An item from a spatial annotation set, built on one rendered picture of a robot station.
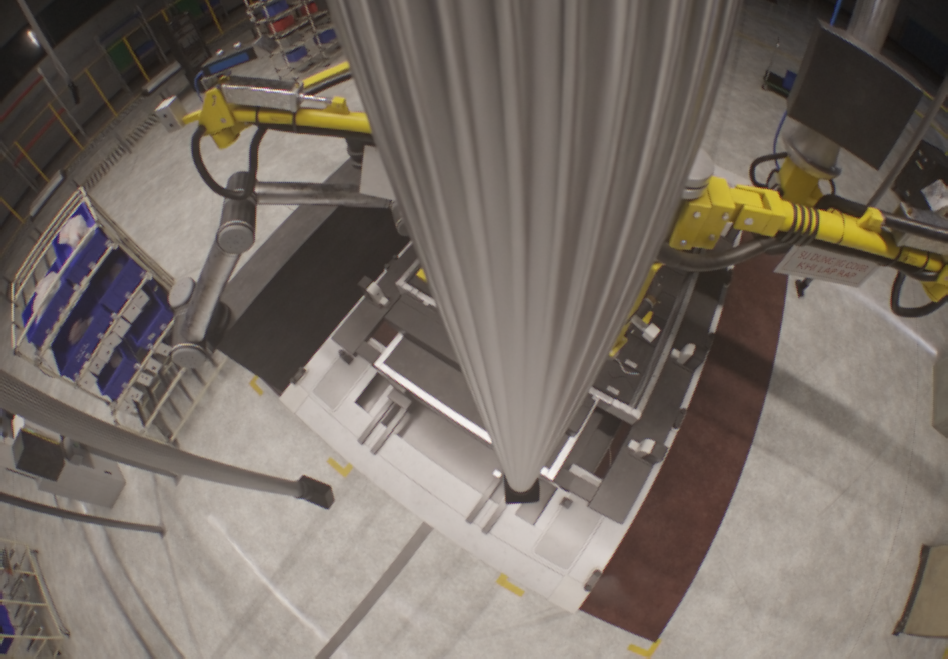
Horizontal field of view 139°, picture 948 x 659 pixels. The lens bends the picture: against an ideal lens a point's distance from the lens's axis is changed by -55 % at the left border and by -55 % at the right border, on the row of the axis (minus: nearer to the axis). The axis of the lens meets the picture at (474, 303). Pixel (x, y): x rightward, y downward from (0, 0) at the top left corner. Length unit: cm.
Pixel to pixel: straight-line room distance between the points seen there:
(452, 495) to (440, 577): 101
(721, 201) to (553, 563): 143
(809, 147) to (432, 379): 151
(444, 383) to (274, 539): 192
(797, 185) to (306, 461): 296
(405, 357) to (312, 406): 57
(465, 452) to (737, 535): 197
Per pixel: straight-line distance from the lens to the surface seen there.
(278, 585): 308
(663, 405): 181
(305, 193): 172
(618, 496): 169
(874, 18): 86
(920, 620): 440
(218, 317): 242
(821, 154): 93
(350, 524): 275
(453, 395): 161
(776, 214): 79
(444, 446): 180
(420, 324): 164
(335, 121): 121
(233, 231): 150
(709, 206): 71
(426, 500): 172
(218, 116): 136
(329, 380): 199
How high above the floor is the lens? 251
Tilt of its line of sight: 59 degrees down
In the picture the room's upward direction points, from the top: 12 degrees counter-clockwise
